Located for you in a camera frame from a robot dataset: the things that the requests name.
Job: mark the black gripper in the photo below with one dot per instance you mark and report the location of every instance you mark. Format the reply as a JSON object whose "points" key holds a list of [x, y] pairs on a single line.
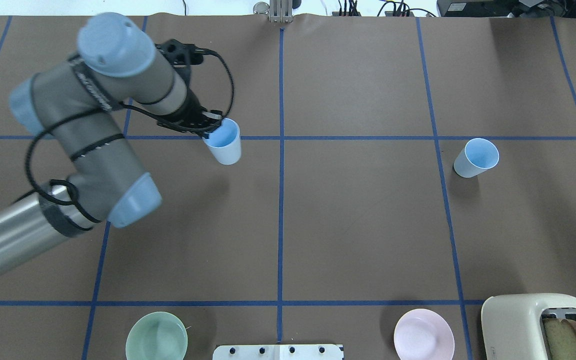
{"points": [[194, 111]]}

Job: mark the light blue cup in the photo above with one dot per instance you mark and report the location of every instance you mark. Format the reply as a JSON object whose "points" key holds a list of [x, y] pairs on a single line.
{"points": [[225, 143], [477, 156]]}

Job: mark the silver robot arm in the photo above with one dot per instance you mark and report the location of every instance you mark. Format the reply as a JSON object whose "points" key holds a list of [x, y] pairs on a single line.
{"points": [[80, 168]]}

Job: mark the green bowl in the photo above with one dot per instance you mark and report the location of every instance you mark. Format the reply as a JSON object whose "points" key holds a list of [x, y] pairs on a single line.
{"points": [[157, 336]]}

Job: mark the pink bowl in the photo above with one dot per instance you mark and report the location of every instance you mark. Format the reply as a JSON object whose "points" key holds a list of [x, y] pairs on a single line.
{"points": [[422, 334]]}

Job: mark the cream toaster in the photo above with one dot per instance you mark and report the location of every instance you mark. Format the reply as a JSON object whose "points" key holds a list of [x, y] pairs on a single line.
{"points": [[512, 325]]}

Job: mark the black monitor base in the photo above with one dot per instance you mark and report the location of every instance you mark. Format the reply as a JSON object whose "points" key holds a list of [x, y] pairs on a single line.
{"points": [[507, 8]]}

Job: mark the bread slice in toaster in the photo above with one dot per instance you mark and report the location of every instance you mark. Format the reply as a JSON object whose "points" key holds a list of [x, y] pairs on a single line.
{"points": [[560, 336]]}

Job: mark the aluminium frame post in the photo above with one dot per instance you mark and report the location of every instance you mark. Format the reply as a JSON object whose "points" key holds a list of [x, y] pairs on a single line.
{"points": [[280, 11]]}

